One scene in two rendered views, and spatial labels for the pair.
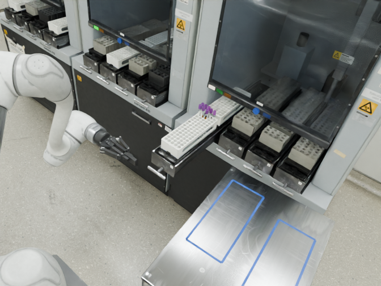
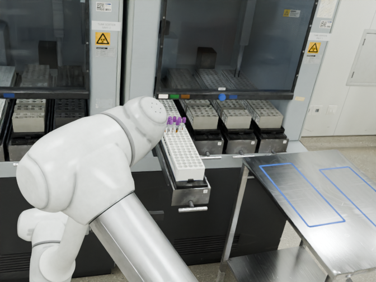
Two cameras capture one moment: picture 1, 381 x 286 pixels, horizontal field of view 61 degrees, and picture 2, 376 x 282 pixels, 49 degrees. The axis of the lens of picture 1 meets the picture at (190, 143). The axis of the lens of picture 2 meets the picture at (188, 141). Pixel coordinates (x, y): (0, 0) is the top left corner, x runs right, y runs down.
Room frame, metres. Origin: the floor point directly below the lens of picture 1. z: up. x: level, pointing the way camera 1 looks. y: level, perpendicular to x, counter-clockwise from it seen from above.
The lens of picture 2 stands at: (0.27, 1.00, 1.65)
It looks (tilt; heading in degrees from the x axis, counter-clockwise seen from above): 30 degrees down; 310
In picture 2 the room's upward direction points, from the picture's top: 8 degrees clockwise
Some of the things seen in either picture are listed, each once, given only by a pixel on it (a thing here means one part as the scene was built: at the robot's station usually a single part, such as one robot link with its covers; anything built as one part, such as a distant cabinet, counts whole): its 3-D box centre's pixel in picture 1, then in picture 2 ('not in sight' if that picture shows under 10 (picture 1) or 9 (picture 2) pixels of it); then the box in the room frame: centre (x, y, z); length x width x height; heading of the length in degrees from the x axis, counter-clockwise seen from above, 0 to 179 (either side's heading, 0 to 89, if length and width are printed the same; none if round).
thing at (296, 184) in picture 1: (316, 143); (248, 111); (1.26, -0.62, 0.78); 0.73 x 0.14 x 0.09; 148
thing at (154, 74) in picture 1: (157, 78); (70, 123); (1.52, 0.23, 0.85); 0.12 x 0.02 x 0.06; 58
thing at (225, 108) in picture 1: (227, 105); (165, 114); (1.39, -0.16, 0.83); 0.30 x 0.10 x 0.06; 148
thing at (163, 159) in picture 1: (206, 129); (172, 146); (1.24, -0.07, 0.78); 0.73 x 0.14 x 0.09; 148
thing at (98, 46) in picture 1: (100, 47); not in sight; (1.77, 0.62, 0.85); 0.12 x 0.02 x 0.06; 58
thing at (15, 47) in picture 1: (17, 59); not in sight; (2.16, 1.42, 0.43); 0.27 x 0.02 x 0.36; 58
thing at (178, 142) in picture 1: (190, 134); (181, 153); (1.13, 0.01, 0.83); 0.30 x 0.10 x 0.06; 148
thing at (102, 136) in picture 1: (106, 141); not in sight; (1.08, 0.39, 0.75); 0.09 x 0.08 x 0.07; 58
